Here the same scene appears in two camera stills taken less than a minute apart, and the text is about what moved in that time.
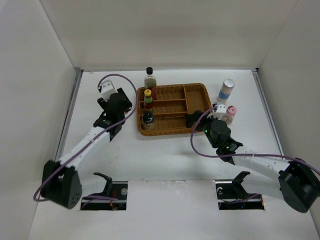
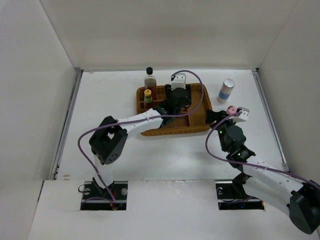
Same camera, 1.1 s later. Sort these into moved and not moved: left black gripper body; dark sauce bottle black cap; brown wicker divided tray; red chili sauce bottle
Moved: left black gripper body
Not moved: red chili sauce bottle; brown wicker divided tray; dark sauce bottle black cap
